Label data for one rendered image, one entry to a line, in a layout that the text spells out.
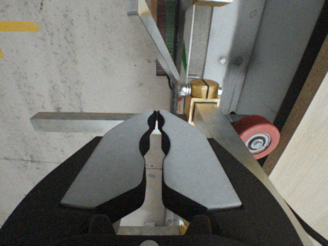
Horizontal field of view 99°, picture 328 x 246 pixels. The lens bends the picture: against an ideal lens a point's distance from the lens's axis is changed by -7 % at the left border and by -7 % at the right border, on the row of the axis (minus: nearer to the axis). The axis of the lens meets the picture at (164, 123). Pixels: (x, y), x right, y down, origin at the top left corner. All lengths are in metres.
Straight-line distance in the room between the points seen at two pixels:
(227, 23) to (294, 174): 0.41
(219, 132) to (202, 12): 0.29
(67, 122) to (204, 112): 0.25
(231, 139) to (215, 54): 0.36
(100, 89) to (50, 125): 0.92
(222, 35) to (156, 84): 0.74
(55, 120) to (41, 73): 1.10
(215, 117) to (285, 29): 0.30
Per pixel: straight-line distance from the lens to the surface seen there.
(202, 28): 0.41
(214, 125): 0.20
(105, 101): 1.28
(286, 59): 0.44
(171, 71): 0.16
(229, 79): 0.55
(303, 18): 0.43
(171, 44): 0.40
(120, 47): 1.14
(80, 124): 0.32
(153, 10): 1.03
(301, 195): 0.53
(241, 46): 0.54
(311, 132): 0.36
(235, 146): 0.18
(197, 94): 0.26
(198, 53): 0.41
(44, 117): 0.36
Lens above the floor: 1.10
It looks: 58 degrees down
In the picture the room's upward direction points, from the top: 178 degrees clockwise
